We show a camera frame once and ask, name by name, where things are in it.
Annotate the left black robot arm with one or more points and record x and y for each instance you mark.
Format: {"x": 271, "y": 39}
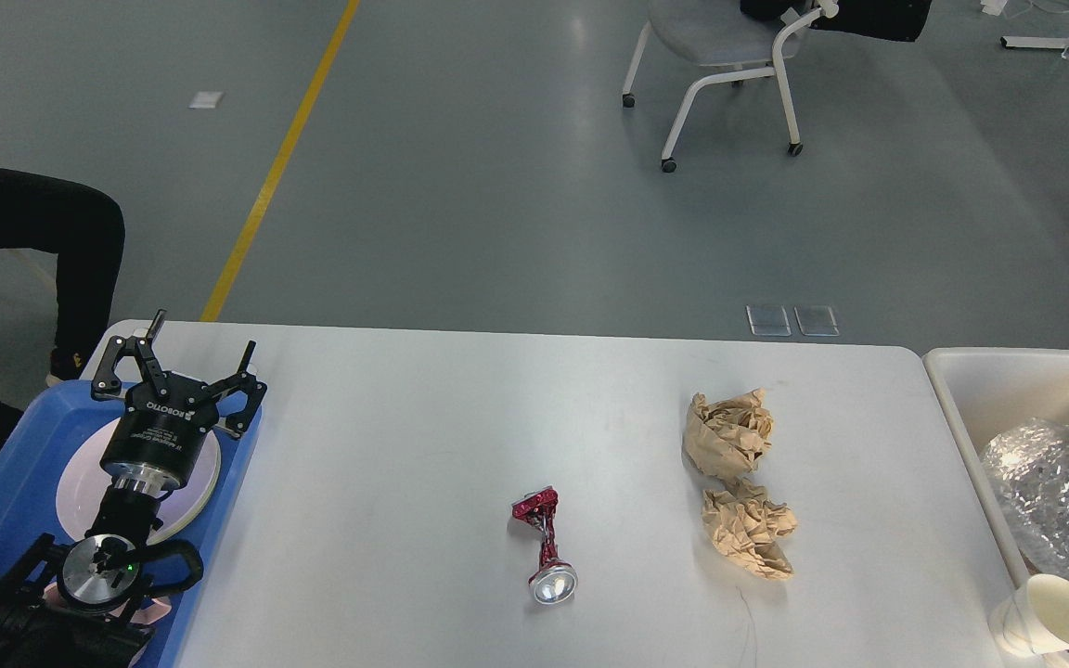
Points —
{"x": 114, "y": 494}

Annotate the beige plastic bin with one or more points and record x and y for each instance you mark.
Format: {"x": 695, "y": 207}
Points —
{"x": 985, "y": 391}

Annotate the person in black left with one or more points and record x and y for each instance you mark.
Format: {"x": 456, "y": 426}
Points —
{"x": 84, "y": 228}

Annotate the crumpled brown paper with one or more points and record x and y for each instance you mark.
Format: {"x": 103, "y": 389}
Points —
{"x": 727, "y": 439}
{"x": 745, "y": 525}

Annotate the grey white office chair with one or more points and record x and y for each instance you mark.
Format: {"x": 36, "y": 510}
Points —
{"x": 716, "y": 34}

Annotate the white paper cup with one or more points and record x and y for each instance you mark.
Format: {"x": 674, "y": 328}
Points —
{"x": 1034, "y": 621}

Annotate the crumpled brown paper upper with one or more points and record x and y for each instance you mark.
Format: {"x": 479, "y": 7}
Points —
{"x": 727, "y": 439}

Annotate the large silver foil bag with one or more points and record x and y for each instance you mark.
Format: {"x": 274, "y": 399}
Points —
{"x": 1028, "y": 469}

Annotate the crumpled brown paper lower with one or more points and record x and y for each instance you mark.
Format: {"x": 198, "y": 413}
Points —
{"x": 745, "y": 525}

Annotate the blue plastic tray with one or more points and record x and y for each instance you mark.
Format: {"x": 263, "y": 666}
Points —
{"x": 42, "y": 446}

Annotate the pink plate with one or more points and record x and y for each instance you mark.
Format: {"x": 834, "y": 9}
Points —
{"x": 83, "y": 484}

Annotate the crushed red can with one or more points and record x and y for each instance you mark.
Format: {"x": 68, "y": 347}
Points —
{"x": 556, "y": 580}

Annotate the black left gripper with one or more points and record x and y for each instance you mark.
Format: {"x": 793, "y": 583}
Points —
{"x": 161, "y": 436}

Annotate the walking person black sneakers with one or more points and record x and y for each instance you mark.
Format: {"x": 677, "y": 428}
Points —
{"x": 896, "y": 21}

